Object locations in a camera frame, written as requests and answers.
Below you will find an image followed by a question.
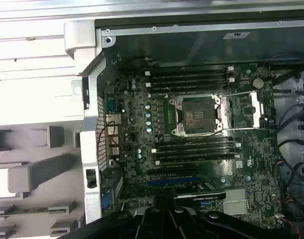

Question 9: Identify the grey plastic case latch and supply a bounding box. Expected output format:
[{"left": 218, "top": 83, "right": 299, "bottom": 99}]
[{"left": 64, "top": 20, "right": 97, "bottom": 60}]

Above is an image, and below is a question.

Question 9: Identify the small silver heat sink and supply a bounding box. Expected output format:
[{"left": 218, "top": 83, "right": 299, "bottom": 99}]
[{"left": 223, "top": 188, "right": 250, "bottom": 215}]

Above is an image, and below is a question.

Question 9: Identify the grey parts rack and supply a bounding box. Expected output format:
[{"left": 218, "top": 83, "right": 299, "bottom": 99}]
[{"left": 0, "top": 125, "right": 85, "bottom": 239}]

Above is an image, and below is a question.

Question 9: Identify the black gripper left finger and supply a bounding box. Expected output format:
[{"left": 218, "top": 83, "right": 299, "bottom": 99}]
[{"left": 61, "top": 206, "right": 170, "bottom": 239}]

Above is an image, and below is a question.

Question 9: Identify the black graphics card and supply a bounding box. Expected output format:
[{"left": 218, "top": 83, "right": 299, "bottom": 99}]
[{"left": 152, "top": 188, "right": 227, "bottom": 208}]

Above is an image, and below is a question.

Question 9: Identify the black PC case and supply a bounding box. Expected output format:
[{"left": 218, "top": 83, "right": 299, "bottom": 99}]
[{"left": 63, "top": 17, "right": 304, "bottom": 239}]

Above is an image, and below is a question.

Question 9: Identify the green RAM stick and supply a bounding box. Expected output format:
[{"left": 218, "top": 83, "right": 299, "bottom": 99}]
[{"left": 4, "top": 206, "right": 47, "bottom": 215}]

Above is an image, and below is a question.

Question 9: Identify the CPU socket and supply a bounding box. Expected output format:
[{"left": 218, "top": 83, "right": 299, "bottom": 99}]
[{"left": 170, "top": 96, "right": 224, "bottom": 137}]

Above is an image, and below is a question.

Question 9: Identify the green motherboard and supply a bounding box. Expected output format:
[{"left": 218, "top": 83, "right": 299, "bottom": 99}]
[{"left": 104, "top": 62, "right": 282, "bottom": 230}]

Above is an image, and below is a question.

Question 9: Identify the black expansion slot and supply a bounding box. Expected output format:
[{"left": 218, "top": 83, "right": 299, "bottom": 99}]
[{"left": 148, "top": 168, "right": 198, "bottom": 176}]

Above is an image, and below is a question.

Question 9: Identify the metal socket cover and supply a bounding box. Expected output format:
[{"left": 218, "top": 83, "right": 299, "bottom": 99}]
[{"left": 221, "top": 91, "right": 265, "bottom": 130}]

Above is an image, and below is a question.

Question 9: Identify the blue expansion slot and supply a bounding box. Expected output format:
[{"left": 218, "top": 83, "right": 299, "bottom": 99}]
[{"left": 147, "top": 177, "right": 201, "bottom": 185}]

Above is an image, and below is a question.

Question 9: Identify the thin locking lever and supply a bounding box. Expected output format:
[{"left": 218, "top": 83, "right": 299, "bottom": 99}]
[{"left": 165, "top": 87, "right": 180, "bottom": 100}]

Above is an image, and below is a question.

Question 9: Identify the black RAM slots bank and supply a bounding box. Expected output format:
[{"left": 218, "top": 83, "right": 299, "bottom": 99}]
[
  {"left": 144, "top": 66, "right": 236, "bottom": 95},
  {"left": 151, "top": 137, "right": 241, "bottom": 167}
]

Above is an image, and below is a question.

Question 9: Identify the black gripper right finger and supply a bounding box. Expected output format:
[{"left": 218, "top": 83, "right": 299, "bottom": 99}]
[{"left": 168, "top": 208, "right": 270, "bottom": 239}]

